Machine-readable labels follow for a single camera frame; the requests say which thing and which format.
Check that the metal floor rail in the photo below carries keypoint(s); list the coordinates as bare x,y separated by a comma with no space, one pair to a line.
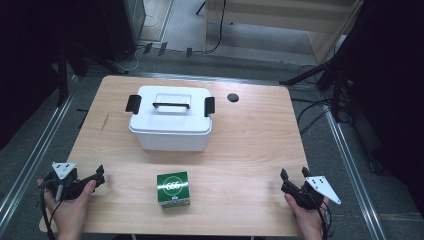
353,173
36,156

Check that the light wooden furniture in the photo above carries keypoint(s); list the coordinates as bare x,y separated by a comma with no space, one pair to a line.
283,16

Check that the white plastic storage box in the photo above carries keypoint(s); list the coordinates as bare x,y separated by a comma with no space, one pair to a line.
171,141

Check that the person's right hand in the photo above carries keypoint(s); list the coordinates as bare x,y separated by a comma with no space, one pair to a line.
310,225

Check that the black tape strip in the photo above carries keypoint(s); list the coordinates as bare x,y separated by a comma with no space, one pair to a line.
162,49
147,48
189,52

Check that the black metal stand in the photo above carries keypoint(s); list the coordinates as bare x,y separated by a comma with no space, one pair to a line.
62,73

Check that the green cardboard box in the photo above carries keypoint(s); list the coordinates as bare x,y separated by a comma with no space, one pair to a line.
173,188

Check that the black round table grommet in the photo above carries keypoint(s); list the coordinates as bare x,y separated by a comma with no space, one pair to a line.
232,97

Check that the black tripod stand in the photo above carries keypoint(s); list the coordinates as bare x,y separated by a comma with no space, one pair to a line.
336,66

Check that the person's left hand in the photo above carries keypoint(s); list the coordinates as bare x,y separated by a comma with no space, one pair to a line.
70,216

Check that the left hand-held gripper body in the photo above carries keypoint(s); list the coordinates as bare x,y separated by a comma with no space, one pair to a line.
68,188

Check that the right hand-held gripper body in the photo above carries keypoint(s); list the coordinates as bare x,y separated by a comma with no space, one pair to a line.
308,196

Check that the dark cabinet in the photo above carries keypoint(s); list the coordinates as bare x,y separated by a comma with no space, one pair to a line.
121,26

